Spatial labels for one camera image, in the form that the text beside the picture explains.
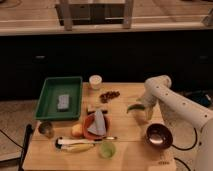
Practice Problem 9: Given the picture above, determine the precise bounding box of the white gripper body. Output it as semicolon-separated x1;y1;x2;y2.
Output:
137;90;157;108

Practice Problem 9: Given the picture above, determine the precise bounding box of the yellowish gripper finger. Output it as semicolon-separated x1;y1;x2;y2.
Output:
145;107;153;121

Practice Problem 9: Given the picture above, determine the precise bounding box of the green pepper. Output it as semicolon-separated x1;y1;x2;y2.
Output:
127;104;145;113

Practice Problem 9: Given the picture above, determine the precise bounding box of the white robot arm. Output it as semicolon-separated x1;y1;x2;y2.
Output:
139;75;213;171

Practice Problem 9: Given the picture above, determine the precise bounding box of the green plastic cup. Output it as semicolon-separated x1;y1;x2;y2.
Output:
99;141;116;159

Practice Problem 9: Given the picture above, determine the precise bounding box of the white plastic cup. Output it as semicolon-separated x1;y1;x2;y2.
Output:
89;75;102;90

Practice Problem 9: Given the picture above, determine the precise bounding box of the small metal cup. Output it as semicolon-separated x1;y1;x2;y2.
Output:
38;121;54;138

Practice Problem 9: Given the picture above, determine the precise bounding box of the dark purple bowl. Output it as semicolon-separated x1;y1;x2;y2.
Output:
146;123;173;150

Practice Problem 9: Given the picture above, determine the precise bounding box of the bunch of red grapes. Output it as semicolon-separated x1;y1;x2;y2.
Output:
100;91;120;103

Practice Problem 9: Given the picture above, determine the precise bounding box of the grey cloth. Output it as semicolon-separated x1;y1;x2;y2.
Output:
87;110;106;136

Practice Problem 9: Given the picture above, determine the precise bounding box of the orange fruit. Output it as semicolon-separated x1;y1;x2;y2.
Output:
71;124;83;137

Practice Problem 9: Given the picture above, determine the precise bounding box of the yellow banana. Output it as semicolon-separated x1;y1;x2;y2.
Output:
61;144;94;153

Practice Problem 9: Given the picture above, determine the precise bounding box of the grey sponge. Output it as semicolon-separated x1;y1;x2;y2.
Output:
57;94;70;111

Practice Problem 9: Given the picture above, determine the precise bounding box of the green plastic tray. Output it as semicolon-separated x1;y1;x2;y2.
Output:
35;76;83;121

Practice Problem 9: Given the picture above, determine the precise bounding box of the black table leg bar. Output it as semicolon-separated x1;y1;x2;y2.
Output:
18;124;33;171

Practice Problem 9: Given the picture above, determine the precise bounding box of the black cable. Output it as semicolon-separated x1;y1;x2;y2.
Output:
171;126;199;152

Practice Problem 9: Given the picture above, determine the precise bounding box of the white handled knife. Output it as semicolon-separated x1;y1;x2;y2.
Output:
55;137;117;149

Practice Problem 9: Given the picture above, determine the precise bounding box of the wooden stool frame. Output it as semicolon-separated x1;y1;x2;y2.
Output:
55;0;134;31

